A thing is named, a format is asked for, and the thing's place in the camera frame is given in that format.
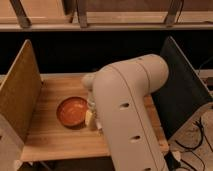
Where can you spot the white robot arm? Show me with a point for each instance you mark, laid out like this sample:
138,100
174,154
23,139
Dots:
116,96

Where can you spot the wooden shelf with metal legs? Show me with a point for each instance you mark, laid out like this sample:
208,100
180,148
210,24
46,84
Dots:
105,15

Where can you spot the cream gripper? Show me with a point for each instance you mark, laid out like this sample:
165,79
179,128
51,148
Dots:
90,119

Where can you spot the orange ceramic bowl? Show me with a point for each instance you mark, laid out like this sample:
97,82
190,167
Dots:
72,111

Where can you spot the small white labelled bottle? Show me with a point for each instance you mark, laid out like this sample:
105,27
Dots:
99,126

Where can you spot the left wooden side board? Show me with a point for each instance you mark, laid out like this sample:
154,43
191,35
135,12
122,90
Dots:
19,92

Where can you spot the right dark side board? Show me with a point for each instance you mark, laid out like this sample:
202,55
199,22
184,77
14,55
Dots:
184,98

